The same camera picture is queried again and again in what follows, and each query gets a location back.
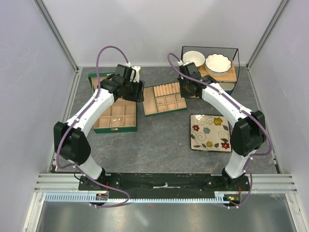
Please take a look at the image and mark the green jewelry tray insert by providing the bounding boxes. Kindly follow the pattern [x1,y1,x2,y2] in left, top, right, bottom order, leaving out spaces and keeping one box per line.
[143,82,187,116]

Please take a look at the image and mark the silver pearl bangle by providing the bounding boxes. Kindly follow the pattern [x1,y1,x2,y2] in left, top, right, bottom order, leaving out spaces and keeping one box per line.
[110,118,123,128]

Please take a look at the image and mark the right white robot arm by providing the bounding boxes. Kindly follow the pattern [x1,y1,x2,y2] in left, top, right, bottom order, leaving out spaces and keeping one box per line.
[175,60,269,190]

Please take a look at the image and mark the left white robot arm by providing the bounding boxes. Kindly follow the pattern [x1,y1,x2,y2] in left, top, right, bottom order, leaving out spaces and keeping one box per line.
[54,64,144,190]

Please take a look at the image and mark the green jewelry box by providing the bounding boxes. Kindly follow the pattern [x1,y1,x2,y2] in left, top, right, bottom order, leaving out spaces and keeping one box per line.
[87,72,139,134]

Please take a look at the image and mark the cream floral bowl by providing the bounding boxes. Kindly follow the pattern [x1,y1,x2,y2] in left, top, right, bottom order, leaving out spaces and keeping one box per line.
[183,51,205,67]

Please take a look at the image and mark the white scalloped bowl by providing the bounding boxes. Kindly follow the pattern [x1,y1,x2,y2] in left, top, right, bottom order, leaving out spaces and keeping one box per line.
[205,54,232,77]

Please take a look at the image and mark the blue enamel mug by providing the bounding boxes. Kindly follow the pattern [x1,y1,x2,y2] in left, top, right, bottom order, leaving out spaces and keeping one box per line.
[221,83,235,95]

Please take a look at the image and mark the square floral plate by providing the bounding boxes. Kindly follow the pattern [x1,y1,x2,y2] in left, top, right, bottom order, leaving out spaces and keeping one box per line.
[190,114,232,153]

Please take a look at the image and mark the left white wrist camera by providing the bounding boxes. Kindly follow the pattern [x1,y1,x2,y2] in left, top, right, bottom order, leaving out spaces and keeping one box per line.
[125,62,141,83]

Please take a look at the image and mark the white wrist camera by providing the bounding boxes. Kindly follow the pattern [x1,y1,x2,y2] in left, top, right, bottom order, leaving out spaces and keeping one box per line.
[125,62,141,83]
[177,60,191,67]

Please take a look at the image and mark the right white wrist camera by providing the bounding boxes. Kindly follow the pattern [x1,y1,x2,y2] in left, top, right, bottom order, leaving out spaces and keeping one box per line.
[177,60,191,67]

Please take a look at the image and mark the black wire shelf rack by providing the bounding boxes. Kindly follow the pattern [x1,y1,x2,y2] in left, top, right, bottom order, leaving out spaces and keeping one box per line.
[181,46,240,94]

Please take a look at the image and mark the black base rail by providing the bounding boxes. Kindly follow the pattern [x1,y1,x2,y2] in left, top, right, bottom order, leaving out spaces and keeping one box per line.
[78,173,250,193]

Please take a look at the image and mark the grey cable duct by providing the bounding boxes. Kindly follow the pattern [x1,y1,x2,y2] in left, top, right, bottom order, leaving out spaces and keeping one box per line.
[44,192,230,204]

